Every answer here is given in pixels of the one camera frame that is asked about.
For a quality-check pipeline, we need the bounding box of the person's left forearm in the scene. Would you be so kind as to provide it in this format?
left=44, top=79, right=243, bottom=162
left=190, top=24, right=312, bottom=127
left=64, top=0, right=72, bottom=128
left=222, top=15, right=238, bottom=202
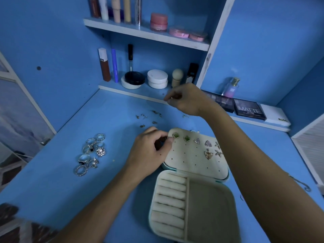
left=53, top=167, right=147, bottom=243

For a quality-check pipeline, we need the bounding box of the white tube blue label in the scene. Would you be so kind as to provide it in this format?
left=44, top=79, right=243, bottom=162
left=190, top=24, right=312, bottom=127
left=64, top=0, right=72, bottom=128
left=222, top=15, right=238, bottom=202
left=99, top=0, right=109, bottom=21

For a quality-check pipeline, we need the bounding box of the pile of silver rings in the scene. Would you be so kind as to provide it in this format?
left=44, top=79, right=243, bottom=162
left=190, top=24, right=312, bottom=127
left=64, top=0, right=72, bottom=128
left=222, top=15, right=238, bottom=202
left=73, top=132, right=107, bottom=177

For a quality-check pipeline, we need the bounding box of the white round cream jar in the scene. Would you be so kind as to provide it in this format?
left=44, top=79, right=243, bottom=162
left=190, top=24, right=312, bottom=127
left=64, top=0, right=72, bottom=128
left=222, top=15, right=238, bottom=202
left=147, top=69, right=169, bottom=89

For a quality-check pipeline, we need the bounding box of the person's right forearm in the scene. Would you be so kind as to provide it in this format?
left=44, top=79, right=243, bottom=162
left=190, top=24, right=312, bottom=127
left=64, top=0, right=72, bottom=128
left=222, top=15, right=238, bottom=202
left=202, top=106, right=324, bottom=243

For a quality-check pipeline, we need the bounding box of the person's left hand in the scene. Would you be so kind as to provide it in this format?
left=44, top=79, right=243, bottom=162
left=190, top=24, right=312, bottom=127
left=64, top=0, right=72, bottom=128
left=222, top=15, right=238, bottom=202
left=124, top=127, right=174, bottom=183

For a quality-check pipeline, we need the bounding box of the pile of small earrings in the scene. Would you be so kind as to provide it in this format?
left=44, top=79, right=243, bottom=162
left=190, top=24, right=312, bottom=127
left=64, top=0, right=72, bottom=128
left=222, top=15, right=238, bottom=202
left=135, top=110, right=163, bottom=129

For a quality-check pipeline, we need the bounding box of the pink flat compact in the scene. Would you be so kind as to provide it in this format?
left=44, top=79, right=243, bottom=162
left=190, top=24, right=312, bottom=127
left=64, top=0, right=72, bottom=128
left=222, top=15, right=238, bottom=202
left=169, top=28, right=190, bottom=38
left=189, top=32, right=208, bottom=43

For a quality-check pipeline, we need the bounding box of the black cosmetic bottle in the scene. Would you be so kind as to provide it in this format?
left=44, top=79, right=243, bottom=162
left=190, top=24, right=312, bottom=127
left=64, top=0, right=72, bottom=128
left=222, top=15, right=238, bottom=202
left=186, top=62, right=199, bottom=84

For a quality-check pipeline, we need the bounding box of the white flat box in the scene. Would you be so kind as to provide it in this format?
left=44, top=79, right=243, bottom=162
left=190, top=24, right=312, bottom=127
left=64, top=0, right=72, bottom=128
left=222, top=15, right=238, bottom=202
left=261, top=104, right=292, bottom=128

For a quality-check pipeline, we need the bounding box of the black makeup brush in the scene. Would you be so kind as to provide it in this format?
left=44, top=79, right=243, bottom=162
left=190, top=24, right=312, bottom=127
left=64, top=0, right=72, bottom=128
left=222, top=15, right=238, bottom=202
left=128, top=44, right=134, bottom=73

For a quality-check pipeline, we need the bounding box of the cream jewellery box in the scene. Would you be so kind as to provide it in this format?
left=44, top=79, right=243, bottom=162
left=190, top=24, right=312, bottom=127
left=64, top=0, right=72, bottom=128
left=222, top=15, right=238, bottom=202
left=148, top=128, right=241, bottom=243

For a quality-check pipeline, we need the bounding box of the blue cosmetic tube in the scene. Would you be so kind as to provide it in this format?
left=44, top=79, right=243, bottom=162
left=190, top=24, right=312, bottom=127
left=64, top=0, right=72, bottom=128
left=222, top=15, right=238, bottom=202
left=111, top=48, right=119, bottom=83

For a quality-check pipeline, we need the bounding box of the pile of silver bracelets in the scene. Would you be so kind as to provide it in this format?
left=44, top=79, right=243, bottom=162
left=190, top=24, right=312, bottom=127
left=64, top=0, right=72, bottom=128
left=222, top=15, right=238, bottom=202
left=289, top=173, right=312, bottom=193

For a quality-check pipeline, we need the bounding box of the white shelf unit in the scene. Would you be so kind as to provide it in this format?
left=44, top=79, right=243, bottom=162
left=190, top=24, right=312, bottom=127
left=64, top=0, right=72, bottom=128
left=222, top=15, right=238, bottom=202
left=83, top=0, right=292, bottom=132

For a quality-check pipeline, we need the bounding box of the white bowl black inside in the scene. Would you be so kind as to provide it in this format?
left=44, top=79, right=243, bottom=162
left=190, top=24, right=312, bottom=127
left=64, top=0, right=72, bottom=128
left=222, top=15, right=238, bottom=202
left=121, top=71, right=145, bottom=89

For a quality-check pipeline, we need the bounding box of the dark eyeshadow palette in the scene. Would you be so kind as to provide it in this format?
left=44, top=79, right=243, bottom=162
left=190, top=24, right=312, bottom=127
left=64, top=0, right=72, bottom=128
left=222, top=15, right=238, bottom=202
left=202, top=90, right=236, bottom=113

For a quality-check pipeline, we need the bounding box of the short beige cosmetic tube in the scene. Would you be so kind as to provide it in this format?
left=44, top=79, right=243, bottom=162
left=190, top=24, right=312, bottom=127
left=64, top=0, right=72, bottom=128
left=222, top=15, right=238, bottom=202
left=124, top=0, right=132, bottom=23

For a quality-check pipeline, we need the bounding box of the person's right hand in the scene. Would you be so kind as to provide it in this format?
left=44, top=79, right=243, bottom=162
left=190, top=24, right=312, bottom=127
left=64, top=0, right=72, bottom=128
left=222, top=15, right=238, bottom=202
left=164, top=83, right=219, bottom=118

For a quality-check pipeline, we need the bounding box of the black lettered eyeshadow palette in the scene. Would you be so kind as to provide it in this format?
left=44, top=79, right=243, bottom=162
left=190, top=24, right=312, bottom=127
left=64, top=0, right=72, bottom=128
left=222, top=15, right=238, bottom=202
left=233, top=99, right=267, bottom=120

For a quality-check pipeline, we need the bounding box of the small pink perfume bottle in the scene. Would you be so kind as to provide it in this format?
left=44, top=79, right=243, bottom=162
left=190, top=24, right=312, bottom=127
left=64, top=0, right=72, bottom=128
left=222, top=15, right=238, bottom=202
left=223, top=77, right=241, bottom=98

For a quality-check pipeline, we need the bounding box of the brown lipstick tube white cap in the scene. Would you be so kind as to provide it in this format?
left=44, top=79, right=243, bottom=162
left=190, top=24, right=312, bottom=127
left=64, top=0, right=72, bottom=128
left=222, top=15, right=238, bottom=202
left=98, top=47, right=111, bottom=82

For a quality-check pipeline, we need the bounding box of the pink round jar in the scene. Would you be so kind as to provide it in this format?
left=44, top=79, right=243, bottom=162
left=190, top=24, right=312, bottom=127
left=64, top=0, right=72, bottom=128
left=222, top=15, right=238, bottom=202
left=150, top=13, right=169, bottom=31

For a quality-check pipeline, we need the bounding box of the beige makeup sponge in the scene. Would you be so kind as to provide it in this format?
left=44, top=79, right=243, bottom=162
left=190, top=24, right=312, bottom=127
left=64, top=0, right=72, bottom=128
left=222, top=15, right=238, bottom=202
left=171, top=68, right=184, bottom=88

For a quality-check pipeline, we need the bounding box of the white framed marbled panel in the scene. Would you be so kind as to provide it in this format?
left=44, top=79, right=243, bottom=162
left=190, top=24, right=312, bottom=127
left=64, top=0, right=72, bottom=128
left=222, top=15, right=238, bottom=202
left=0, top=50, right=56, bottom=165

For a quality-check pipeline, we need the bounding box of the white slatted cabinet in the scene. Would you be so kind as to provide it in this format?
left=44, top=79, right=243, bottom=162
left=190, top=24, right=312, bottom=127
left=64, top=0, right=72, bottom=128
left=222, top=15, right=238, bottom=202
left=291, top=113, right=324, bottom=188

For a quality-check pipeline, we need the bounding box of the tall beige cosmetic tube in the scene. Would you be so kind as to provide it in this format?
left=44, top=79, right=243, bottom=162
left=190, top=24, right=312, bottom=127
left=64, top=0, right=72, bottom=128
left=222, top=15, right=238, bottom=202
left=112, top=0, right=122, bottom=24

